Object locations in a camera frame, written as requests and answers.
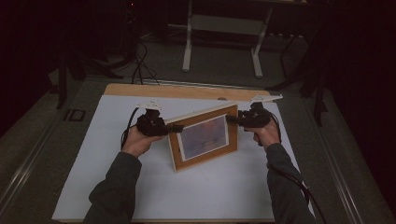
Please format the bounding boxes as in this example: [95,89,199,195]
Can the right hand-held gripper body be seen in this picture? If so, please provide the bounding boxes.
[237,94,284,129]

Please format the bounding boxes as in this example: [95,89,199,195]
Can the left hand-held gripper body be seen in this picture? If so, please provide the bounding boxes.
[135,100,171,137]

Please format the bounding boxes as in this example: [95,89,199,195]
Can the wooden picture frame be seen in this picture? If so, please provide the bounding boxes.
[163,102,240,174]

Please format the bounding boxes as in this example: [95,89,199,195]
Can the person's right hand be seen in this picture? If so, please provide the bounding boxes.
[245,119,281,152]

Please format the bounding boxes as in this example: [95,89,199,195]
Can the person's left hand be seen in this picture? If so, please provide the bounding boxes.
[121,125,163,159]

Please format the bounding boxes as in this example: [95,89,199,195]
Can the black metal stand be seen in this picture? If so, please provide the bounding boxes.
[309,59,330,127]

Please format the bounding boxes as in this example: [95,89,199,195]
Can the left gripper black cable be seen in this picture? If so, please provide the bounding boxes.
[120,106,140,149]

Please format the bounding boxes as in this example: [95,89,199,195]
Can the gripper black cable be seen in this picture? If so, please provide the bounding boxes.
[120,106,140,149]
[268,111,328,224]

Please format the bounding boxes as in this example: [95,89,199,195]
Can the black floor cables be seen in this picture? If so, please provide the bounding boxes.
[122,38,162,86]

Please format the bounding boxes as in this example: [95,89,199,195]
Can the black rectangular floor bracket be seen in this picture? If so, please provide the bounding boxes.
[63,108,87,122]

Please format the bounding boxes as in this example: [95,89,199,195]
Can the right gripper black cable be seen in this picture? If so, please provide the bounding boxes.
[268,111,328,224]

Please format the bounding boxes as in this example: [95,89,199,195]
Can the metal floor rail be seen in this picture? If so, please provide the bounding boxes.
[300,94,367,224]
[0,122,64,216]

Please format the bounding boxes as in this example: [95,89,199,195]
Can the white metal desk frame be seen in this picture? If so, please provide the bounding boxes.
[181,0,276,79]

